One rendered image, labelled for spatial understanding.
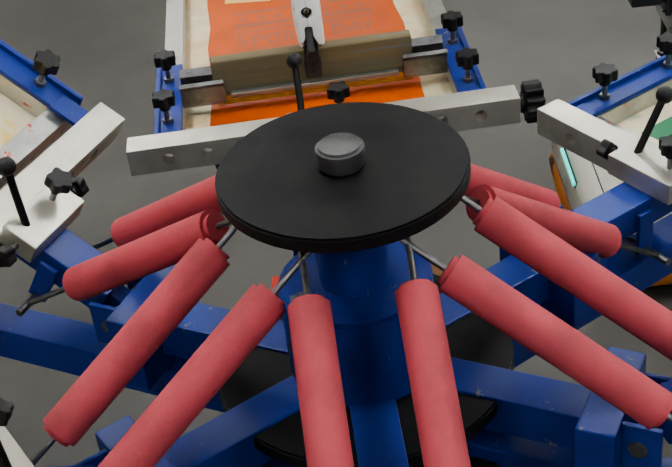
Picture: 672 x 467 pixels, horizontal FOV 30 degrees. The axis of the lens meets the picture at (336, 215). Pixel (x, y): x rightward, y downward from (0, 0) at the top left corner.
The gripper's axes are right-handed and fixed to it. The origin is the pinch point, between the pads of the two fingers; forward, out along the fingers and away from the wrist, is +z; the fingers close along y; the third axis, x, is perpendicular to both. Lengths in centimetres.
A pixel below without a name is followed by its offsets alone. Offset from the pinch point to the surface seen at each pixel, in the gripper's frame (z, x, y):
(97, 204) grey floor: 102, 70, 122
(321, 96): 7.0, -0.9, -1.3
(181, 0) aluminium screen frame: 3, 26, 44
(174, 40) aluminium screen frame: 3.4, 27.2, 24.6
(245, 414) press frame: 0, 16, -94
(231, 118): 6.9, 16.6, -5.1
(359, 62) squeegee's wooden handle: 0.7, -8.9, -1.5
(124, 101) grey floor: 102, 65, 188
